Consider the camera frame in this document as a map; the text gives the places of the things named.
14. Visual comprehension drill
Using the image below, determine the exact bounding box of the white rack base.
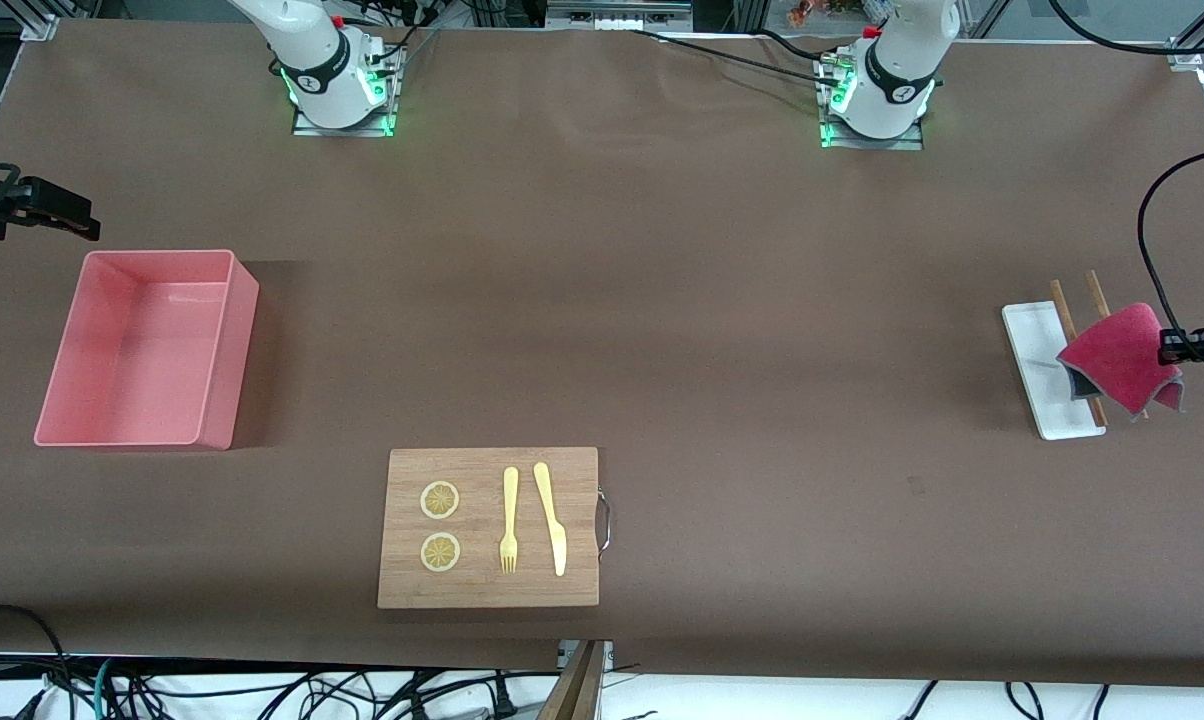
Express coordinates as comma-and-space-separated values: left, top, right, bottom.
1002, 301, 1107, 441

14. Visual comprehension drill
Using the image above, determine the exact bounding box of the thick black table cable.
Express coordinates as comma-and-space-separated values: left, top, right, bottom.
630, 28, 848, 86

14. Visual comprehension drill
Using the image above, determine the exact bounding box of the grey power strip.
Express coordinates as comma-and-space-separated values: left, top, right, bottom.
547, 0, 693, 31

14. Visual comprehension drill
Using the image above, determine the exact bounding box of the wooden cutting board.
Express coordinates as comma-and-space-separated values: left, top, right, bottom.
377, 446, 601, 610

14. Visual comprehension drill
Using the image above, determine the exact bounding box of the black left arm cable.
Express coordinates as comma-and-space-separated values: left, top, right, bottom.
1049, 0, 1204, 346

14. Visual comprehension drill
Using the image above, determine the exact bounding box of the pink and grey cloth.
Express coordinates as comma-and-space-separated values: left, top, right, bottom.
1055, 303, 1186, 417

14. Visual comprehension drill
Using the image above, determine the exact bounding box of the black cable tangle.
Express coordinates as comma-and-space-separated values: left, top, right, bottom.
22, 655, 563, 720

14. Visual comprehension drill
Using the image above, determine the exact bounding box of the thick black looped cable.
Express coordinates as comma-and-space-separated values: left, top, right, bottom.
0, 603, 75, 720

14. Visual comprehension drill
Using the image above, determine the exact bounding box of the brown wooden rod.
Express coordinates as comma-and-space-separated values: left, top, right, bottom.
1083, 270, 1149, 421
1049, 280, 1110, 428

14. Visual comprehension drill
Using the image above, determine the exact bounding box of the pink plastic bin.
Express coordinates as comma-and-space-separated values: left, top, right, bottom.
33, 249, 260, 451

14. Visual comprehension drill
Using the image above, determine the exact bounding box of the wooden plank piece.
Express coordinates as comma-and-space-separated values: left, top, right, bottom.
537, 640, 608, 720

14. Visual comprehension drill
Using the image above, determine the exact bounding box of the teal cable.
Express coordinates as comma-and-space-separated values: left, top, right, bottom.
92, 658, 123, 720

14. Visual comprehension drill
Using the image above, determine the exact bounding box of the yellow plastic knife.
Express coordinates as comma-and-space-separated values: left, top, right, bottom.
533, 461, 568, 578

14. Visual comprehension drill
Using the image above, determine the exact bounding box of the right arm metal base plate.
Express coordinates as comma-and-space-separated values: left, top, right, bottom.
290, 100, 396, 138

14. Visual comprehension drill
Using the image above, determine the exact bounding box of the yellow plastic fork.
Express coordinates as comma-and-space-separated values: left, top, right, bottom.
499, 466, 520, 575

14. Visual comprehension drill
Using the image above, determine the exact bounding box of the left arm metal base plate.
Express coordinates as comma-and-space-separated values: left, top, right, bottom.
819, 112, 926, 151

